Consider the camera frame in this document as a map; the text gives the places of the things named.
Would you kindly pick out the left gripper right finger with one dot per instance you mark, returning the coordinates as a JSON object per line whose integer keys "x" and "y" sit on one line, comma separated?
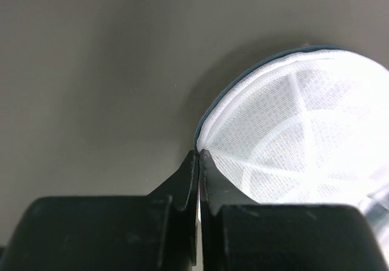
{"x": 241, "y": 234}

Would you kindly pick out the white mesh laundry bag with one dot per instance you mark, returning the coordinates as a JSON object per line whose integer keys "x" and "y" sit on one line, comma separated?
{"x": 305, "y": 126}

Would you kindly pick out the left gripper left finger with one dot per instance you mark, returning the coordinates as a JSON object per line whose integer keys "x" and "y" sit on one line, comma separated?
{"x": 157, "y": 231}

